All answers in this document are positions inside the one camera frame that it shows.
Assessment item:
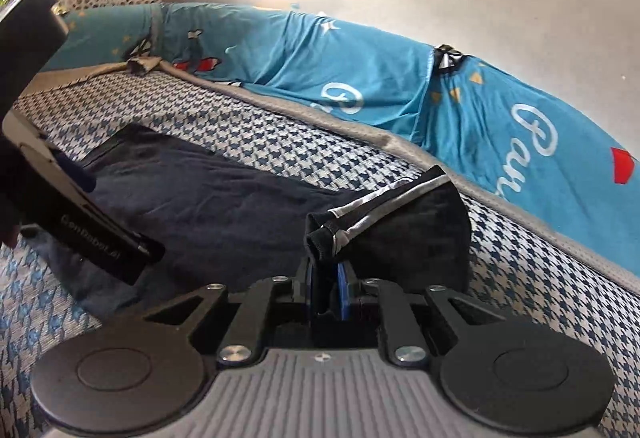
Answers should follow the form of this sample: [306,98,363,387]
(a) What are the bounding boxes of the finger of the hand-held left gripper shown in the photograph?
[50,150,97,193]
[131,232,167,276]

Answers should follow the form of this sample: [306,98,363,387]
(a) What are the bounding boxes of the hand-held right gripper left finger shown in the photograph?
[145,263,314,364]

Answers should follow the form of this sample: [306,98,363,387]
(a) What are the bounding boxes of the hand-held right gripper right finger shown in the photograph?
[336,262,506,366]

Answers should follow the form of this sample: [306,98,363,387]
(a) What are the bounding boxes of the black t-shirt with red print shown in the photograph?
[20,124,472,334]

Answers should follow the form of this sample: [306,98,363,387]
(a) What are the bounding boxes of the blue houndstooth bed mat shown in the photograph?
[0,68,640,438]

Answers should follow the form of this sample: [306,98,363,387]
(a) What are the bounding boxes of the blue patterned bed sheet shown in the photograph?
[35,2,640,276]

